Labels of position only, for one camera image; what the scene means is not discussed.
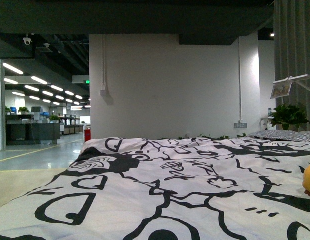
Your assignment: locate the orange plush toy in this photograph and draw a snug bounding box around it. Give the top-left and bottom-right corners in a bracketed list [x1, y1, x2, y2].
[302, 166, 310, 196]

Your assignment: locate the red bin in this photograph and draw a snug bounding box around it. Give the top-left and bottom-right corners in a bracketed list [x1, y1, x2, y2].
[84, 129, 92, 142]

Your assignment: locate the black and white duvet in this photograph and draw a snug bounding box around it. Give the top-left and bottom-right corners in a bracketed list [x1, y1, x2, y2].
[0, 137, 310, 240]

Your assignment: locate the dark office counter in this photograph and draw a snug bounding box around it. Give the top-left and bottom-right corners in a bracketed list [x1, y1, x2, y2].
[6, 123, 61, 146]

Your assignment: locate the striped grey pillow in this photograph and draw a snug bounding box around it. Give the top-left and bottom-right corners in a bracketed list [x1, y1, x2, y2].
[247, 130, 310, 142]

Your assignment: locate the green potted plant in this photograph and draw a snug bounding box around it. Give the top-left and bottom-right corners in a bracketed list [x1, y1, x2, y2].
[269, 104, 310, 131]

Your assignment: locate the white desk lamp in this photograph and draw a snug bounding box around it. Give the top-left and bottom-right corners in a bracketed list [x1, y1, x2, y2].
[272, 74, 310, 132]

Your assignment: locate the grey curtain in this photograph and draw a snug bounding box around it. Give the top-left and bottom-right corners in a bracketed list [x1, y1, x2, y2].
[274, 0, 310, 131]

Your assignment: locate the white wall junction box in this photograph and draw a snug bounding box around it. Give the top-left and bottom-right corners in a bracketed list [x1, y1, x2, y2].
[100, 90, 109, 97]

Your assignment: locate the wall power socket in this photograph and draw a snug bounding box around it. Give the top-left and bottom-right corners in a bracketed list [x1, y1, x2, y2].
[233, 122, 248, 129]

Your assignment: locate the small picture frame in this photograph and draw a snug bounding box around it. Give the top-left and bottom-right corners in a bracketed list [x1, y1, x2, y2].
[270, 83, 292, 99]

